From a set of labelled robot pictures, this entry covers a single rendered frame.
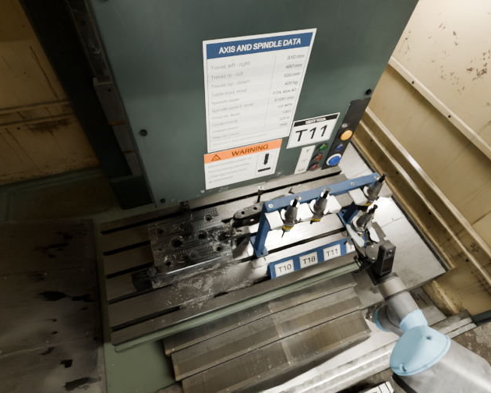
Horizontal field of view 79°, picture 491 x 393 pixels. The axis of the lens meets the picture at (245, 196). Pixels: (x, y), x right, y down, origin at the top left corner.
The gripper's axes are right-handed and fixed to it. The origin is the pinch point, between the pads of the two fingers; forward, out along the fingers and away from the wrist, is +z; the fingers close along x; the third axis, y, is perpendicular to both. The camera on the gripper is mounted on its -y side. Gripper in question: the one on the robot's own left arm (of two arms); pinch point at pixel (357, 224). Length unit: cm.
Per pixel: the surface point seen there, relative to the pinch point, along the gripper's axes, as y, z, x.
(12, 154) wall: 42, 106, -130
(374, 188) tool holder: -6.5, 8.4, 9.4
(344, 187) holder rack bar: -2.8, 13.7, 1.6
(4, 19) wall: -23, 107, -101
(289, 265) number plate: 25.8, 0.7, -19.4
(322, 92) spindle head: -55, 5, -31
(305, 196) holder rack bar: -2.5, 14.4, -13.9
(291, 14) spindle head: -68, 5, -40
